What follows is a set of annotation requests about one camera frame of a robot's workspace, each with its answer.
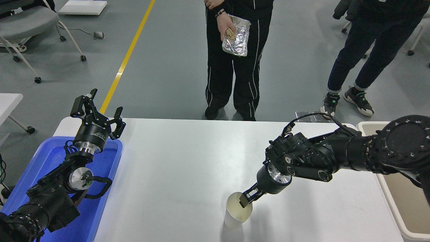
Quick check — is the black cable bundle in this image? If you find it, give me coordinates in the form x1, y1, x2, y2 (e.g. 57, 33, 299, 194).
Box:
0, 153, 16, 206

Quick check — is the blue plastic tray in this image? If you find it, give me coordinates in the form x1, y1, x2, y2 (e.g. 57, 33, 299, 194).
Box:
0, 136, 123, 242

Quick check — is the large beige dustbin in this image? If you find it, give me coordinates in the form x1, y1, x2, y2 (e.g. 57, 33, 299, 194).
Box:
356, 121, 430, 242

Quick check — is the silver foil tray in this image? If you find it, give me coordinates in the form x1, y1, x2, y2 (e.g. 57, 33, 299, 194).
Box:
222, 14, 252, 57

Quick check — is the white paper cup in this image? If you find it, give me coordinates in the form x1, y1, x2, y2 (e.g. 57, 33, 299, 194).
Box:
224, 192, 253, 230

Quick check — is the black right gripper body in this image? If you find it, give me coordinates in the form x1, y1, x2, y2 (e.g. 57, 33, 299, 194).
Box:
257, 165, 292, 195

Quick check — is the grey office chair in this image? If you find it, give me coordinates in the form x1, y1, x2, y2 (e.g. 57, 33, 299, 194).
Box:
0, 0, 87, 84

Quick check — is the grey floor cable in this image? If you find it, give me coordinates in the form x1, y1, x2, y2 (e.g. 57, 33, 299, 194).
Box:
58, 26, 96, 36

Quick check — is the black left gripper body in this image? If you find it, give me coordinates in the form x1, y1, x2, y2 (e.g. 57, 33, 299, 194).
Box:
73, 118, 112, 148

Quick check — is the standing person with foil tray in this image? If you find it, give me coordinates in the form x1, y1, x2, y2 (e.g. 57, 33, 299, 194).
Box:
204, 0, 274, 122

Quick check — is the person in dark sneakers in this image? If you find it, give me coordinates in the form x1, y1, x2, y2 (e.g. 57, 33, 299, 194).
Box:
320, 0, 430, 117

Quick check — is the white side table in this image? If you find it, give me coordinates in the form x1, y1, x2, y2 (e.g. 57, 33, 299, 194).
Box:
0, 93, 36, 147

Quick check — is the dark jacket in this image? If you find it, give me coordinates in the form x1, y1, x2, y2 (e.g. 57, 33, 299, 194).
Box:
333, 0, 360, 21

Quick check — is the white flat board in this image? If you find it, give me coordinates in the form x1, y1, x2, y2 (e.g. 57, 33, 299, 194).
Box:
58, 0, 108, 16

